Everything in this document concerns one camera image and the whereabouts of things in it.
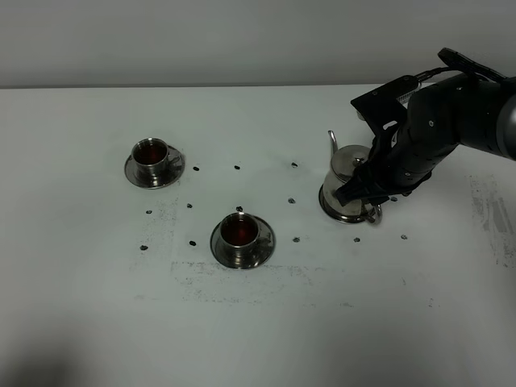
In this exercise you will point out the teapot steel saucer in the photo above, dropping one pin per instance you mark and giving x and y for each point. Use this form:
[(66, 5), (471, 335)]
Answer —
[(369, 216)]

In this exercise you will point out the steel teacup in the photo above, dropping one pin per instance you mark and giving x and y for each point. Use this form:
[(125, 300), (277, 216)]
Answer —
[(152, 158), (243, 235)]

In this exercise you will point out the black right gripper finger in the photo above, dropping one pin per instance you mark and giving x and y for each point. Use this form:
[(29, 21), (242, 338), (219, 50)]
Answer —
[(363, 186)]

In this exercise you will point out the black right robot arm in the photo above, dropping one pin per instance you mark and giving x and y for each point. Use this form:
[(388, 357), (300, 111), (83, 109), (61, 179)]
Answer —
[(505, 127)]

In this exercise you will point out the near steel saucer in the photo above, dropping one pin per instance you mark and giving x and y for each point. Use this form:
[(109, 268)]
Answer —
[(235, 263)]

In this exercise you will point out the stainless steel teapot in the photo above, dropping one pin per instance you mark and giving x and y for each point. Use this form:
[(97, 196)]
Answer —
[(343, 162)]

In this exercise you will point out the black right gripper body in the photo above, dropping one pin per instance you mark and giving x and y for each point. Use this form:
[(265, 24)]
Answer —
[(457, 111)]

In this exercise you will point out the far steel saucer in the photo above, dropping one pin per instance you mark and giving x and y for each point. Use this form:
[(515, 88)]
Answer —
[(156, 183)]

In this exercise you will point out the near steel teacup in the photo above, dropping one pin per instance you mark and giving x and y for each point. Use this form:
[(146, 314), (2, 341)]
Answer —
[(243, 235)]

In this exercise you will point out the far steel teacup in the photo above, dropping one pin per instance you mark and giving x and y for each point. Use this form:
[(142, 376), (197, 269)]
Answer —
[(152, 158)]

